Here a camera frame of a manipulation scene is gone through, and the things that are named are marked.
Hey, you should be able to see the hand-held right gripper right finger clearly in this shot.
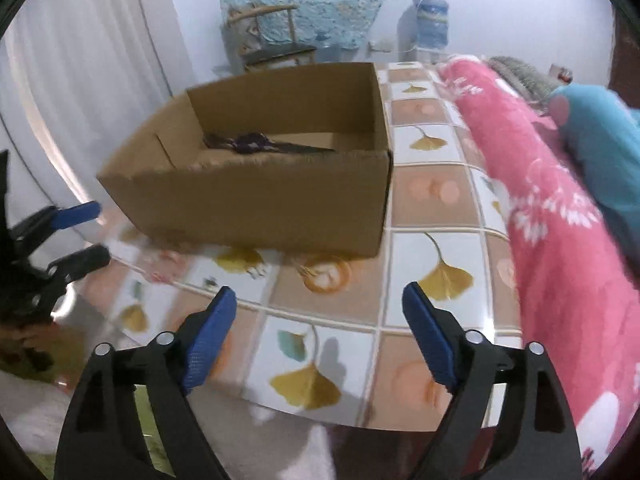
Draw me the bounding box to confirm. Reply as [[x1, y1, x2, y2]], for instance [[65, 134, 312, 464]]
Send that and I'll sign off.
[[402, 281, 585, 480]]

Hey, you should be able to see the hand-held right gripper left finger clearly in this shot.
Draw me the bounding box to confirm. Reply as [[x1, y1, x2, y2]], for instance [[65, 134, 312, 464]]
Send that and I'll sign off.
[[54, 286, 238, 480]]

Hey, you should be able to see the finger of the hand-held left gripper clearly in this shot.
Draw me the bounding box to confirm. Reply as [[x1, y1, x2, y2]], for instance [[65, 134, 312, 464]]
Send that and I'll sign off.
[[30, 245, 112, 286], [10, 201, 102, 248]]

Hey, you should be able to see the cardboard box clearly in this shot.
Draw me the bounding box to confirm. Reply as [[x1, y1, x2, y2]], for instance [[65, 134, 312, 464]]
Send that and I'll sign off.
[[96, 61, 396, 259]]

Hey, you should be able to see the black wristwatch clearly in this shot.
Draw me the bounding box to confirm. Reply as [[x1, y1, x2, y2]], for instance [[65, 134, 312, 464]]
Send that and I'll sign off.
[[202, 131, 336, 156]]

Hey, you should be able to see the white curtain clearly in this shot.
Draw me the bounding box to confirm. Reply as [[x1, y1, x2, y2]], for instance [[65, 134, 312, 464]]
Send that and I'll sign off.
[[0, 0, 193, 241]]

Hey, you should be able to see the pink floral blanket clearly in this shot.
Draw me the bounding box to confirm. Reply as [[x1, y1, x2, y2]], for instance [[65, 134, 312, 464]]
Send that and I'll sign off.
[[435, 54, 640, 478]]

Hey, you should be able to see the leaf print tablecloth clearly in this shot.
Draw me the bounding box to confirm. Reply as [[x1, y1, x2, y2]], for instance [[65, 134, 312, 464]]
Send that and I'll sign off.
[[47, 60, 526, 433]]

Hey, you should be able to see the teal pillow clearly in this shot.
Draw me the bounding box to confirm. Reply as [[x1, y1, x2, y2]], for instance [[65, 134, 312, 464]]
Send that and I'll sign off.
[[547, 82, 640, 261]]

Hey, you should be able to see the wooden chair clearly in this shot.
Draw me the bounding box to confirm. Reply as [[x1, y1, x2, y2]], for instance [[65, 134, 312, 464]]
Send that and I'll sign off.
[[227, 4, 318, 73]]

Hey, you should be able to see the grey-green knit cloth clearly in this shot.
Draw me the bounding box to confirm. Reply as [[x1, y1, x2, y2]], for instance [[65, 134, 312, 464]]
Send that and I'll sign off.
[[487, 56, 556, 106]]

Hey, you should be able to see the white water dispenser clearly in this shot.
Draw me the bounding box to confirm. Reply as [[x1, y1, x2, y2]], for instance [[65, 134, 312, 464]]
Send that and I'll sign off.
[[400, 46, 443, 64]]

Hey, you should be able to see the blue water bottle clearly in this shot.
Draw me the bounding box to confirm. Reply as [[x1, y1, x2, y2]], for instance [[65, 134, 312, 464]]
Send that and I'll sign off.
[[412, 0, 450, 51]]

